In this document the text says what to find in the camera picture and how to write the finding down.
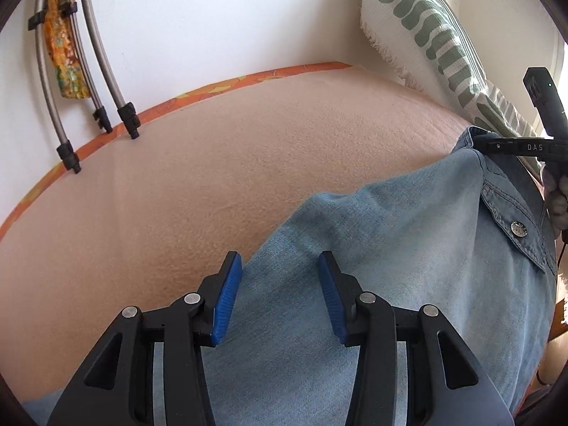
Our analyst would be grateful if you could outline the colourful patterned cloth strip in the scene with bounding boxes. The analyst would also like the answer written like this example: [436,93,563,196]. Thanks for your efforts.
[43,0,100,104]

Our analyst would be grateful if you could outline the light blue denim pants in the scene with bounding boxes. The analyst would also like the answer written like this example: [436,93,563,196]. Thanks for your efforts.
[21,126,559,426]

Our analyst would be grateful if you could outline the green white patterned pillow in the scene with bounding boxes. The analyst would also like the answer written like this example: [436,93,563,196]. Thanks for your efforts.
[359,0,545,174]

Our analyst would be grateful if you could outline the peach fleece blanket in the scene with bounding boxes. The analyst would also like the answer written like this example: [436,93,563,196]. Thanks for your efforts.
[1,62,467,402]

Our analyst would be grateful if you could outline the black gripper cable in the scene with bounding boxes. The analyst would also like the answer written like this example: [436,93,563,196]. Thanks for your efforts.
[553,225,568,271]

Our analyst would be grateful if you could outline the right hand in grey glove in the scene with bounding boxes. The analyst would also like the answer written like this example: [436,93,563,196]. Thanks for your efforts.
[541,163,568,239]

